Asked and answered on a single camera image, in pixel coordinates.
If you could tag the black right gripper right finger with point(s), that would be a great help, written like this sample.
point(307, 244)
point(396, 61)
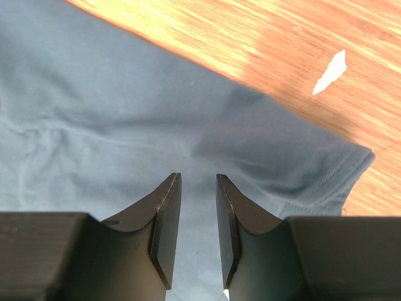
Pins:
point(258, 255)

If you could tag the teal blue t-shirt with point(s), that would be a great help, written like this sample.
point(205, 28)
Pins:
point(93, 118)

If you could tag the white paper scrap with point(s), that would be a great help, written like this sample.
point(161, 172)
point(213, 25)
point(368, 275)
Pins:
point(336, 67)

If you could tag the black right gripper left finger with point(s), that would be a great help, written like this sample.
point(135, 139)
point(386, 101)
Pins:
point(130, 255)

